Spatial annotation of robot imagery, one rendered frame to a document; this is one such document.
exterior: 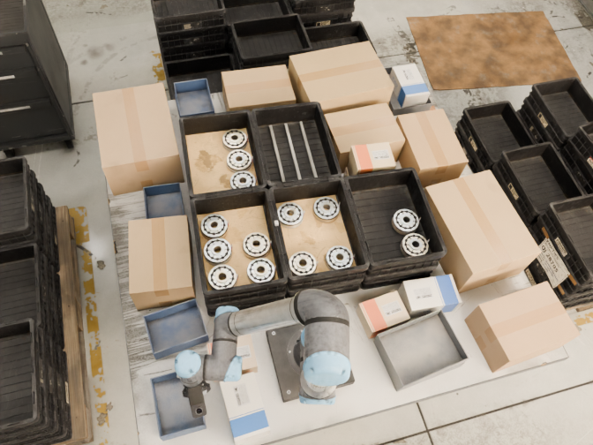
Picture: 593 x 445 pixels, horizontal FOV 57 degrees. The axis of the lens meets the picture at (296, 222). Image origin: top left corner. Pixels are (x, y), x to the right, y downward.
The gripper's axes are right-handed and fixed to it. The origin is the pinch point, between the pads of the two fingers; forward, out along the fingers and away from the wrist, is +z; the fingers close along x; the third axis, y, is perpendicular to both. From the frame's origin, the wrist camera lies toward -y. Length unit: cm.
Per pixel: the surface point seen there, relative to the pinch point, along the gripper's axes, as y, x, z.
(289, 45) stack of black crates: 185, -87, 26
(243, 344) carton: 12.7, -18.9, -2.1
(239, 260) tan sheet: 42.7, -24.6, -7.6
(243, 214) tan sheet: 62, -31, -8
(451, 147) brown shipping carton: 71, -125, -11
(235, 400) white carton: -5.4, -11.5, -3.6
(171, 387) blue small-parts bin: 6.8, 8.7, 5.0
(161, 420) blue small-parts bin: -3.4, 13.8, 5.0
